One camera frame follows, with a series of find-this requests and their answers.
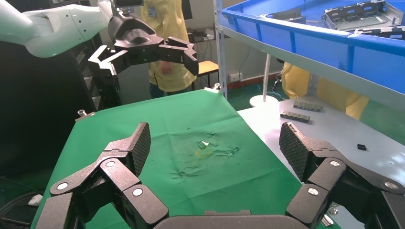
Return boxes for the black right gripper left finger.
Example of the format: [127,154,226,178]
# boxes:
[34,122,169,229]

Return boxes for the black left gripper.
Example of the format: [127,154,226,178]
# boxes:
[88,14,199,92]

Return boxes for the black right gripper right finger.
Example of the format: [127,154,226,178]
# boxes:
[279,122,405,229]

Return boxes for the sheet metal bracket part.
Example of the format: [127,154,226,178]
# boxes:
[323,0,405,31]
[354,27,405,41]
[267,9,307,25]

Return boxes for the person in yellow coat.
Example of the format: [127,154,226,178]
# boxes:
[140,0,198,99]

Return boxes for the silver binder clip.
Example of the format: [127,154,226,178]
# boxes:
[75,109,96,123]
[320,205,340,227]
[204,83,222,95]

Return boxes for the cluttered background desk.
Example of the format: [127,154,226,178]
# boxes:
[186,27,219,43]

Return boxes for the wooden seat chair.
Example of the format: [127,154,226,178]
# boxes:
[192,61,220,91]

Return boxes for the green table cloth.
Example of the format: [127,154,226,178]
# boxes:
[30,88,342,229]

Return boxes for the grey metal connector strip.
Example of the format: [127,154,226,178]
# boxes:
[280,111,311,124]
[292,101,325,112]

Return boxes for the yellow protective garment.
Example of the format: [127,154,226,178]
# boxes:
[281,62,370,121]

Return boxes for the white round-base stand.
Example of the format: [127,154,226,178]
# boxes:
[249,53,280,109]

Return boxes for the black equipment cabinet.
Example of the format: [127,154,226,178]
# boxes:
[0,31,123,177]

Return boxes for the blue plastic bin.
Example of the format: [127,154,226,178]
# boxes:
[221,0,405,87]

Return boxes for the perforated grey shelf post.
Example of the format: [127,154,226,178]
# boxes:
[213,0,229,99]

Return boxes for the blue floor cables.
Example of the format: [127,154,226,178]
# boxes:
[227,83,287,103]

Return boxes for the black floor cables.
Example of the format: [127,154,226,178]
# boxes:
[0,177,43,229]

